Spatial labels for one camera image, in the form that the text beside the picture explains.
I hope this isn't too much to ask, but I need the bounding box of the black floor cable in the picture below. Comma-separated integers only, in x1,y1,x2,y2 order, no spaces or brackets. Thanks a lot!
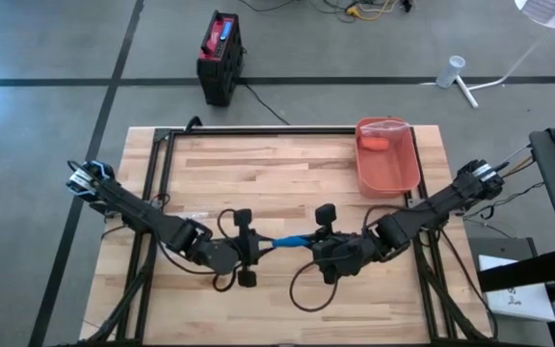
241,80,292,126

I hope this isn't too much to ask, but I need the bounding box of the red and black battery box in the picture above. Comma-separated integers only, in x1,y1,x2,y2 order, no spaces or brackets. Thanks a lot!
196,10,247,108

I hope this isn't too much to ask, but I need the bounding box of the black right camera cable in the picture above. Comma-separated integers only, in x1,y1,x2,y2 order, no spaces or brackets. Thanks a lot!
289,204,404,313

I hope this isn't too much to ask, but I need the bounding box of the yellow cable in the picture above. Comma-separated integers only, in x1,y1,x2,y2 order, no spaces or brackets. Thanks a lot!
345,0,400,23

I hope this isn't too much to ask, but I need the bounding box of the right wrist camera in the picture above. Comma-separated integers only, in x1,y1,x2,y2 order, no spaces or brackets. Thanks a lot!
342,235,370,271

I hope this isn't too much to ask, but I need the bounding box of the black left camera cable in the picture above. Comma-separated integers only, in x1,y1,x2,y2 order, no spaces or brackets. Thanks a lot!
156,208,241,293

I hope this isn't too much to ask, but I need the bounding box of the blue elastic bandage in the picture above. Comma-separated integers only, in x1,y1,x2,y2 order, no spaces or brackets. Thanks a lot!
271,234,315,250

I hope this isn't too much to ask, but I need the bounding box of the white floor stand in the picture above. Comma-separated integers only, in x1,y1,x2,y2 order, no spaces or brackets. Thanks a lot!
419,26,553,109

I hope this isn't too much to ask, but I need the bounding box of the white paper sheet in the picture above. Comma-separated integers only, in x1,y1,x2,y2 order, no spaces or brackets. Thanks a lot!
478,254,555,323

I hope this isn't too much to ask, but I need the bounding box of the white round object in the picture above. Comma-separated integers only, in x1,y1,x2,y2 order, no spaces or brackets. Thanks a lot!
514,0,555,31

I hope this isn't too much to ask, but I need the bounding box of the orange plastic bin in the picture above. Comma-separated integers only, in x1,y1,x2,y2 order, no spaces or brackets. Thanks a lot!
354,117,423,199

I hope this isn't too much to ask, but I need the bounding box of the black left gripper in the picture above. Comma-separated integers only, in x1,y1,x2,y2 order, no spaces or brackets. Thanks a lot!
234,208,278,289

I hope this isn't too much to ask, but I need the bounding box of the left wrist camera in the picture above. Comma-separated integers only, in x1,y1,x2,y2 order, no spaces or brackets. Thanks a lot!
222,233,244,269

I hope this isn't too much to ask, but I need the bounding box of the orange elastic bandage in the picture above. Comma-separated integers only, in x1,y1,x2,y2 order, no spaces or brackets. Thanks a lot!
358,136,389,151

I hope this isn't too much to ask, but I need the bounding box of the black camera cable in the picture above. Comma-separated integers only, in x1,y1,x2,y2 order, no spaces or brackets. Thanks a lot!
289,204,404,313
156,208,241,293

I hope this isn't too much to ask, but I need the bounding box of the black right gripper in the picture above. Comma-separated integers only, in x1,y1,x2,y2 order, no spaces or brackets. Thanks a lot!
305,203,351,285

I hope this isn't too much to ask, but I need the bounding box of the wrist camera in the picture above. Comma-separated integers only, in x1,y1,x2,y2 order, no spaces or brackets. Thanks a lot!
222,233,244,269
342,235,370,271

